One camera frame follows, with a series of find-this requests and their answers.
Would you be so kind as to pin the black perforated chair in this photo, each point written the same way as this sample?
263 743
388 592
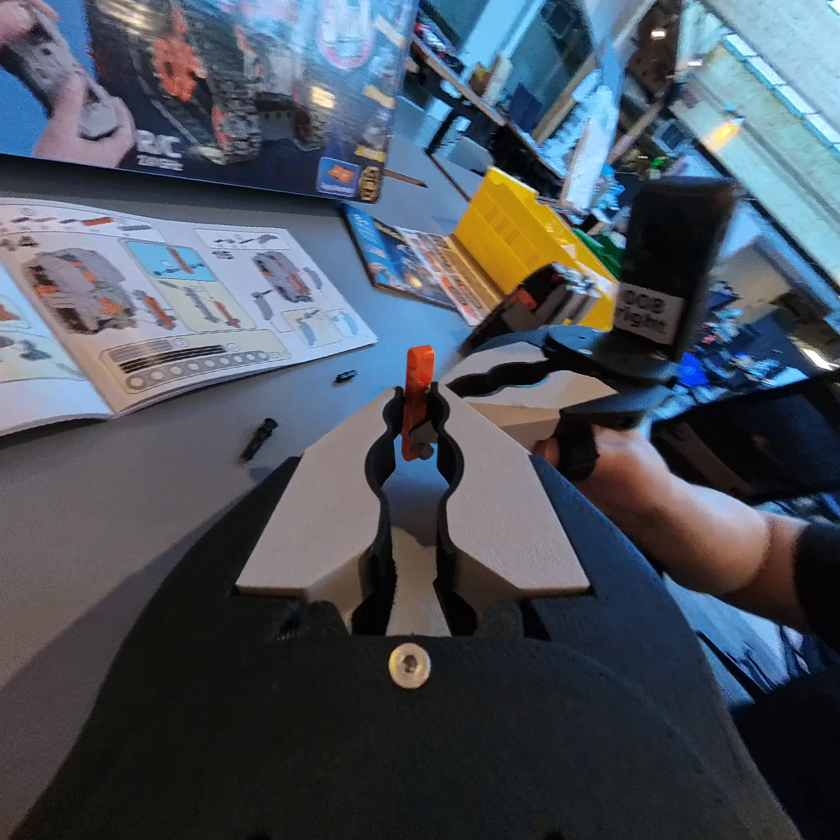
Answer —
754 433

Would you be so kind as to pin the black orange toy robot model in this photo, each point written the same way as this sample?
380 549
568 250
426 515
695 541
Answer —
544 298

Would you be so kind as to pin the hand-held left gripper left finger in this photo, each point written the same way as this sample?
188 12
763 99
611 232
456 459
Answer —
315 512

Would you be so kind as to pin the orange toy connector piece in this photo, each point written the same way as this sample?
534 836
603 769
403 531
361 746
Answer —
417 394

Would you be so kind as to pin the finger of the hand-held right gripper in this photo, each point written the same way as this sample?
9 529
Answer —
499 361
558 400

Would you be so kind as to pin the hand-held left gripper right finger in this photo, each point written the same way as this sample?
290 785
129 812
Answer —
512 518

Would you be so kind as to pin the grey desk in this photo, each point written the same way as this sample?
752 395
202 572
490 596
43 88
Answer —
197 499

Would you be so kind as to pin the person's right hand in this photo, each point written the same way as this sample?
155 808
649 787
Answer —
623 472

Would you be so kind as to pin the open instruction booklet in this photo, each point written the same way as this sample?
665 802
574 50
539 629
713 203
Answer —
164 308

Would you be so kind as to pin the long black connector pin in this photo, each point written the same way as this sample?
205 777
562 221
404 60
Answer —
258 439

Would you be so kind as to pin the blue robot kit box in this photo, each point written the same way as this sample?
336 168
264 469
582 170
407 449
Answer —
197 85

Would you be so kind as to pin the person's right forearm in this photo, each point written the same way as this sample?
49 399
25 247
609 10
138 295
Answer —
722 538

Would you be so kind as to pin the yellow storage bin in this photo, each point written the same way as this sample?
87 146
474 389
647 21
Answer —
518 243

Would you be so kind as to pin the small colourful booklet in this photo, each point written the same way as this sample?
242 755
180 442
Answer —
413 262

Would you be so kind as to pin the green storage bin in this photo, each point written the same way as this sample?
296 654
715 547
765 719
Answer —
600 253

